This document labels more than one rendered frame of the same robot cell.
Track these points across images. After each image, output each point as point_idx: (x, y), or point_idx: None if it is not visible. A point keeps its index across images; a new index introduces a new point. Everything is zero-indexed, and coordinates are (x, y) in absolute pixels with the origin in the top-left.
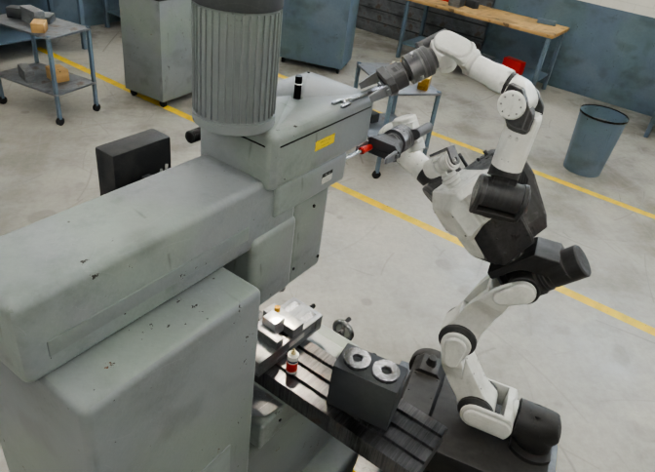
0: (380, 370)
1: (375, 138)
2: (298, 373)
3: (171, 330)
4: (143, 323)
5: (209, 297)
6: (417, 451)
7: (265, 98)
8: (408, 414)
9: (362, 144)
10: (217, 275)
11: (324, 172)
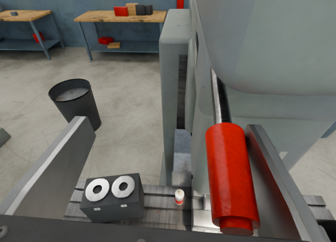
0: (102, 186)
1: (237, 235)
2: (172, 201)
3: (174, 20)
4: (187, 18)
5: (177, 28)
6: (76, 195)
7: None
8: (84, 221)
9: (259, 155)
10: (188, 34)
11: (197, 29)
